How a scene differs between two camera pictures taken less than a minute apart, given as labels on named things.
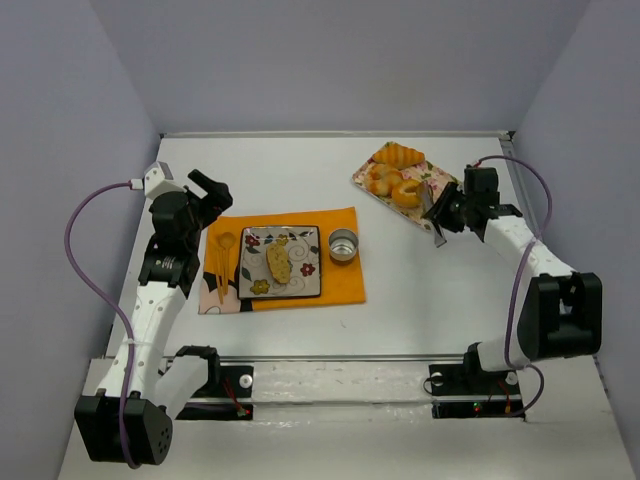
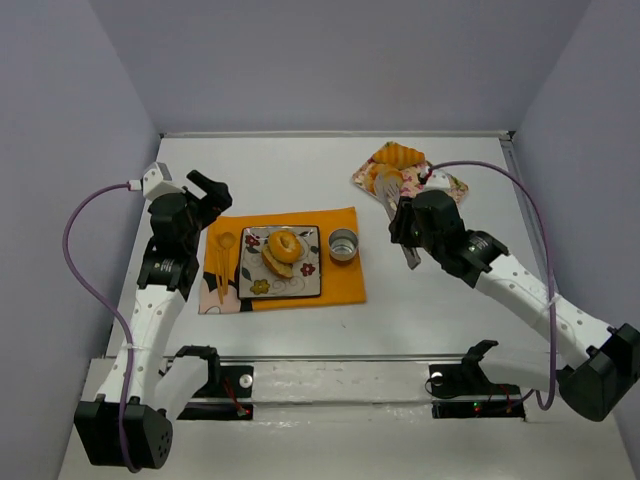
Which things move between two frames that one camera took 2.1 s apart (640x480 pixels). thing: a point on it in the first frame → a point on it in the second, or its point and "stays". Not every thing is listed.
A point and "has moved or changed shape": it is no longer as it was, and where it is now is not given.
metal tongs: x=426 y=201 has moved or changed shape
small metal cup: x=343 y=244 stays
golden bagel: x=406 y=193 → x=284 y=246
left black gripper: x=208 y=198 stays
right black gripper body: x=451 y=209 → x=403 y=226
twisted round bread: x=380 y=178 stays
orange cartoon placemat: x=340 y=284 stays
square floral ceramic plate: x=256 y=277 stays
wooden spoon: x=227 y=240 stays
